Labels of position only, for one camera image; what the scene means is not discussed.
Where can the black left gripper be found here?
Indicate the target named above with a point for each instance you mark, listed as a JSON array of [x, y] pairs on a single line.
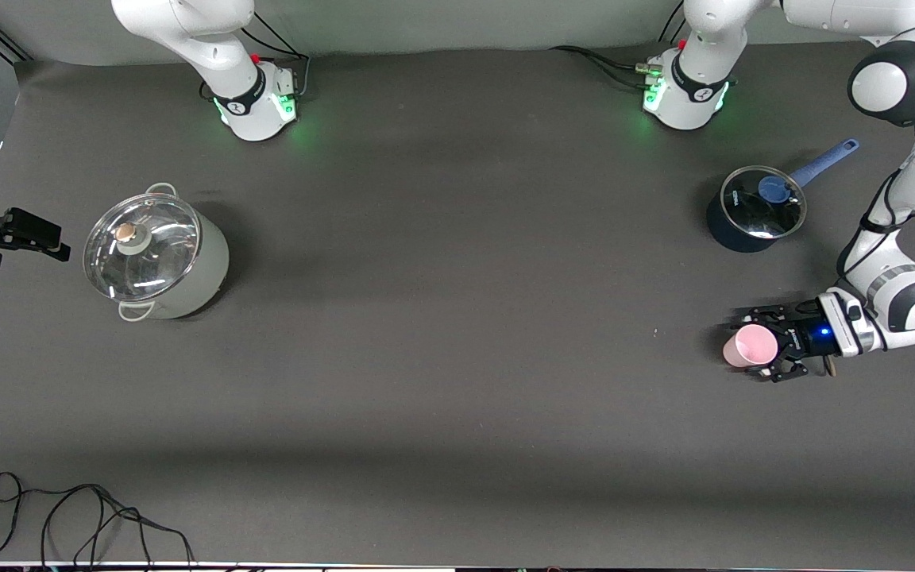
[[805, 338]]

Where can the pink cup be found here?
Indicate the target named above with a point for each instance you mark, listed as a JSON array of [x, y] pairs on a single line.
[[751, 345]]

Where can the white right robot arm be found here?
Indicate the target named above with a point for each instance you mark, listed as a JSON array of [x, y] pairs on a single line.
[[219, 48]]

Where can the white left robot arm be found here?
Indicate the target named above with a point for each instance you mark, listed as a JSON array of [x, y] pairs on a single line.
[[712, 24]]

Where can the glass lid with tan knob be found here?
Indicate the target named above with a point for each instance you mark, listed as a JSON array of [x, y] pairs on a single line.
[[148, 258]]

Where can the dark blue saucepan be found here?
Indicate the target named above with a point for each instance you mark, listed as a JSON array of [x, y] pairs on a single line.
[[731, 234]]

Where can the glass lid with blue knob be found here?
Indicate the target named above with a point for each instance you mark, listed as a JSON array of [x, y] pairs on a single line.
[[759, 210]]

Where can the grey stock pot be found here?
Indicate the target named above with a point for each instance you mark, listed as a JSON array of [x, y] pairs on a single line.
[[203, 262]]

